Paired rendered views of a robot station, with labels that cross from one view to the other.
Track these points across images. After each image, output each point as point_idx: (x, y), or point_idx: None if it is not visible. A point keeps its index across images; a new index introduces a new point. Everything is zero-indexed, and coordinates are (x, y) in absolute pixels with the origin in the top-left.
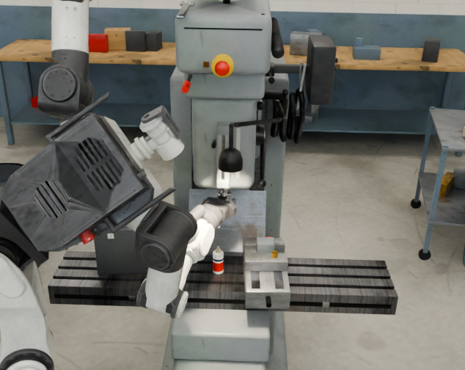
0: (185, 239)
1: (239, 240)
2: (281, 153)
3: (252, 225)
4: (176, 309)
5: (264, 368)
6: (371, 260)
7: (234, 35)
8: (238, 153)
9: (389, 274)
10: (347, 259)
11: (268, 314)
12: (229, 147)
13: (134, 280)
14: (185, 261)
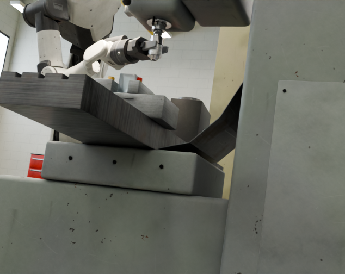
0: (35, 5)
1: (212, 138)
2: (252, 10)
3: (225, 120)
4: (39, 71)
5: (36, 179)
6: (96, 81)
7: None
8: None
9: (51, 73)
10: (112, 92)
11: (79, 144)
12: None
13: None
14: (80, 62)
